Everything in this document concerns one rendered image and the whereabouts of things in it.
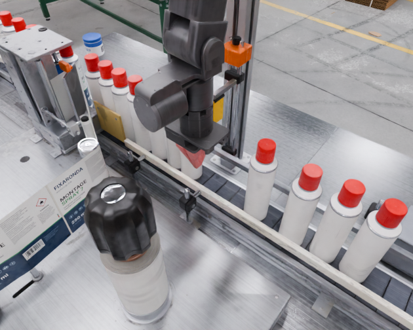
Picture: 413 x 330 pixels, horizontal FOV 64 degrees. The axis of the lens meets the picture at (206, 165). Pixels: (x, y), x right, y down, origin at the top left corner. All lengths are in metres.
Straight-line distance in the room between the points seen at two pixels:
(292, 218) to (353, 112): 2.10
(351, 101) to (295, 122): 1.75
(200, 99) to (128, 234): 0.23
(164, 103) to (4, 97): 0.92
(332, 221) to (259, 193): 0.14
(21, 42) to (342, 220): 0.74
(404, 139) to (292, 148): 1.68
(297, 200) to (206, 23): 0.32
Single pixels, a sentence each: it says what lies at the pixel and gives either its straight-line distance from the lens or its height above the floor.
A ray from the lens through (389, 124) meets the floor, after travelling 2.68.
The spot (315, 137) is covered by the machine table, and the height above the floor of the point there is 0.83.
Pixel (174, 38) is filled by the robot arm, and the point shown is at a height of 1.27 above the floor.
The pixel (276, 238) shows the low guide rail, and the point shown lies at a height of 0.91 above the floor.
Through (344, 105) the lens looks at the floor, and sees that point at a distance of 2.74.
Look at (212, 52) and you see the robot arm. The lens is 0.46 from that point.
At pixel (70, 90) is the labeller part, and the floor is 1.04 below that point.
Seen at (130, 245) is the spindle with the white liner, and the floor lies 1.12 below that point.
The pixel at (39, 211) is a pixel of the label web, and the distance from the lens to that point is 0.62.
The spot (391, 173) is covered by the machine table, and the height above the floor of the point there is 0.83.
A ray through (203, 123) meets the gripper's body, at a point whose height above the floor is 1.14.
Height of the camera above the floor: 1.48
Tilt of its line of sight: 46 degrees down
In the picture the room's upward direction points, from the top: straight up
